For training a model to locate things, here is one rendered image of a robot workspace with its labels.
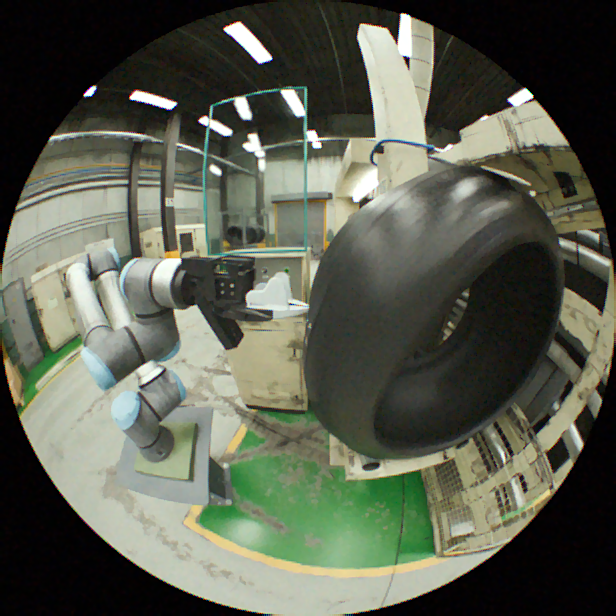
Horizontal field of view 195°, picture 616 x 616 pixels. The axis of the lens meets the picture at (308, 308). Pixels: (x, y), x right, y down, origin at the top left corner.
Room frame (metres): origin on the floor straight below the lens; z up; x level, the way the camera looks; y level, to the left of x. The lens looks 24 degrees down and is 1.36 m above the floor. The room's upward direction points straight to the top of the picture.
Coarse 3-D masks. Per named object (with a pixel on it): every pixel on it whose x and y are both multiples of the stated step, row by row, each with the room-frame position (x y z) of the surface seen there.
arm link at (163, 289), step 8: (160, 264) 0.24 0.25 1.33; (168, 264) 0.24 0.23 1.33; (176, 264) 0.24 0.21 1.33; (160, 272) 0.23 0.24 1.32; (168, 272) 0.23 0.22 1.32; (176, 272) 0.24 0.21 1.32; (152, 280) 0.22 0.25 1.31; (160, 280) 0.22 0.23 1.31; (168, 280) 0.22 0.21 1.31; (152, 288) 0.22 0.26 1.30; (160, 288) 0.22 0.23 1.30; (168, 288) 0.22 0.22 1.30; (160, 296) 0.22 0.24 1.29; (168, 296) 0.22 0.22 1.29; (176, 296) 0.23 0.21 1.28; (160, 304) 0.23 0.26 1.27; (168, 304) 0.23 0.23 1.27; (176, 304) 0.23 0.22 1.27
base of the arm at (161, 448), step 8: (160, 432) 0.22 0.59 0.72; (168, 432) 0.25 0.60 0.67; (160, 440) 0.19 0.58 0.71; (168, 440) 0.21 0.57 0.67; (144, 448) 0.12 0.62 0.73; (152, 448) 0.14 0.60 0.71; (160, 448) 0.16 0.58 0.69; (168, 448) 0.18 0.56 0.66; (144, 456) 0.09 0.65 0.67; (152, 456) 0.11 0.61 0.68; (160, 456) 0.13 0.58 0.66
